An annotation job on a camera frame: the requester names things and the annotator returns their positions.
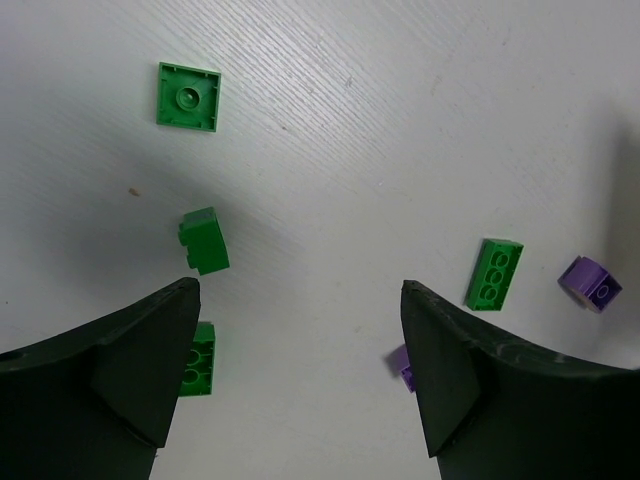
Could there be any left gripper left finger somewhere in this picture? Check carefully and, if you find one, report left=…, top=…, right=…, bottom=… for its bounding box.
left=1, top=278, right=201, bottom=479

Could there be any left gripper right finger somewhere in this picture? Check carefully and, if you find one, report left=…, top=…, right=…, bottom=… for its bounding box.
left=401, top=280, right=639, bottom=479

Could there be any small green lego brick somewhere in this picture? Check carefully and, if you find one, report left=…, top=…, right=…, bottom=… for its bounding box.
left=178, top=207, right=230, bottom=276

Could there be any purple long lego brick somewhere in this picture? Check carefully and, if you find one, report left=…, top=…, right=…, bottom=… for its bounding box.
left=385, top=344, right=416, bottom=393

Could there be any green 2x2 lego brick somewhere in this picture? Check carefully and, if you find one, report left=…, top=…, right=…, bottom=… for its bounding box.
left=179, top=322, right=216, bottom=397

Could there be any green long lego brick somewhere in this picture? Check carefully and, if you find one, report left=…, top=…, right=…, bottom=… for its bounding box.
left=465, top=238, right=524, bottom=311

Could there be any purple sloped lego brick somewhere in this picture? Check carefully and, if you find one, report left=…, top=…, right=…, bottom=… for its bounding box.
left=558, top=256, right=623, bottom=313

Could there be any green flat square lego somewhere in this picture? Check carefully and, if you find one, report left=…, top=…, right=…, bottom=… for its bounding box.
left=156, top=62, right=222, bottom=132

